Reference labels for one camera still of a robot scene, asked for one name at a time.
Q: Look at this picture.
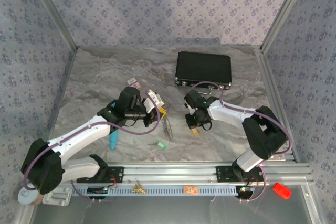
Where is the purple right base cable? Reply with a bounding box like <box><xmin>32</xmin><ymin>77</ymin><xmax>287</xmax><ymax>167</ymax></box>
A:
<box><xmin>237</xmin><ymin>165</ymin><xmax>267</xmax><ymax>202</ymax></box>

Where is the gold triangular metal piece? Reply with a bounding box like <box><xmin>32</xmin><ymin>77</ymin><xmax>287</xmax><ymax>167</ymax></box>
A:
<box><xmin>132</xmin><ymin>183</ymin><xmax>147</xmax><ymax>195</ymax></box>

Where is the left green controller board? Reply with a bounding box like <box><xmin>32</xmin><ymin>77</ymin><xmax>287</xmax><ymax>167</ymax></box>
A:
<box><xmin>87</xmin><ymin>186</ymin><xmax>110</xmax><ymax>195</ymax></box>

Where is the silver metal bracket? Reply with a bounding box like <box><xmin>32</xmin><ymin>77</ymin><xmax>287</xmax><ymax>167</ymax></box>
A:
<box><xmin>42</xmin><ymin>188</ymin><xmax>73</xmax><ymax>206</ymax></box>

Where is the red plastic block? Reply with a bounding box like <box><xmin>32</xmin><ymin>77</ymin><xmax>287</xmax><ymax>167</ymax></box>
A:
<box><xmin>272</xmin><ymin>182</ymin><xmax>292</xmax><ymax>200</ymax></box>

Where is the black hard case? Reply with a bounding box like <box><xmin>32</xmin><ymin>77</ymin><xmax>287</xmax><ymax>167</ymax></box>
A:
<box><xmin>174</xmin><ymin>51</ymin><xmax>233</xmax><ymax>91</ymax></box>

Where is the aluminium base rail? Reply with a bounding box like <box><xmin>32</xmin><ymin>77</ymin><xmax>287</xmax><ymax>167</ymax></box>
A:
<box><xmin>104</xmin><ymin>154</ymin><xmax>314</xmax><ymax>184</ymax></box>

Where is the metal keyring with keys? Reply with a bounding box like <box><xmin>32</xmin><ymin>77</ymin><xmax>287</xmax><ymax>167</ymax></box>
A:
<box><xmin>160</xmin><ymin>115</ymin><xmax>175</xmax><ymax>142</ymax></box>

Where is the teal plastic tool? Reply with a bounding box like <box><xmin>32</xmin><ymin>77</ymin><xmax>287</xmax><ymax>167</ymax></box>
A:
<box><xmin>109</xmin><ymin>102</ymin><xmax>120</xmax><ymax>151</ymax></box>

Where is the green controller board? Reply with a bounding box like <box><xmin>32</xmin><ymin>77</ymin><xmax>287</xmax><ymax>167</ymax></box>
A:
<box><xmin>237</xmin><ymin>186</ymin><xmax>255</xmax><ymax>195</ymax></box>
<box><xmin>87</xmin><ymin>186</ymin><xmax>110</xmax><ymax>195</ymax></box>

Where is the grey slotted cable duct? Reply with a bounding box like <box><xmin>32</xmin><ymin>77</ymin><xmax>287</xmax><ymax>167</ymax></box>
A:
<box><xmin>72</xmin><ymin>185</ymin><xmax>239</xmax><ymax>197</ymax></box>

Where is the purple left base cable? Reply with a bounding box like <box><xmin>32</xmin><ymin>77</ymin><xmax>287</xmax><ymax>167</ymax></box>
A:
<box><xmin>70</xmin><ymin>180</ymin><xmax>118</xmax><ymax>204</ymax></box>

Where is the right green controller board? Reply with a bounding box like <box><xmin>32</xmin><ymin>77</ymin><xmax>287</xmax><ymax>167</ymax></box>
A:
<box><xmin>237</xmin><ymin>186</ymin><xmax>255</xmax><ymax>195</ymax></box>

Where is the orange label on rail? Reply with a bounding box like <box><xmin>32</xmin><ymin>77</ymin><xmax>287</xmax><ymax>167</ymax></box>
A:
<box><xmin>183</xmin><ymin>185</ymin><xmax>199</xmax><ymax>195</ymax></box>

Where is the aluminium table side rail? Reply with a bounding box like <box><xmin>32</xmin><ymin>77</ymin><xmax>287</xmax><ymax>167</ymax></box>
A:
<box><xmin>23</xmin><ymin>47</ymin><xmax>78</xmax><ymax>224</ymax></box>
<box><xmin>256</xmin><ymin>47</ymin><xmax>328</xmax><ymax>224</ymax></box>

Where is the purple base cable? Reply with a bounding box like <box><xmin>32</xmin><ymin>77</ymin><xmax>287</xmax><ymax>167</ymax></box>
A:
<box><xmin>237</xmin><ymin>165</ymin><xmax>267</xmax><ymax>202</ymax></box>
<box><xmin>70</xmin><ymin>180</ymin><xmax>118</xmax><ymax>204</ymax></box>

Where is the small red white card box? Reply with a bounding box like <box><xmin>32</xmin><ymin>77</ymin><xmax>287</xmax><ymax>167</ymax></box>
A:
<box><xmin>127</xmin><ymin>77</ymin><xmax>142</xmax><ymax>90</ymax></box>

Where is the green key tag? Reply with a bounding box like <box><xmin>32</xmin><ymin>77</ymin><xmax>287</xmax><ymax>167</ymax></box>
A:
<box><xmin>148</xmin><ymin>141</ymin><xmax>167</xmax><ymax>151</ymax></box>

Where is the aluminium frame post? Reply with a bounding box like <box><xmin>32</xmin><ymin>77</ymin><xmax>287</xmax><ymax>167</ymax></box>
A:
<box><xmin>259</xmin><ymin>0</ymin><xmax>312</xmax><ymax>53</ymax></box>
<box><xmin>26</xmin><ymin>0</ymin><xmax>79</xmax><ymax>51</ymax></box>

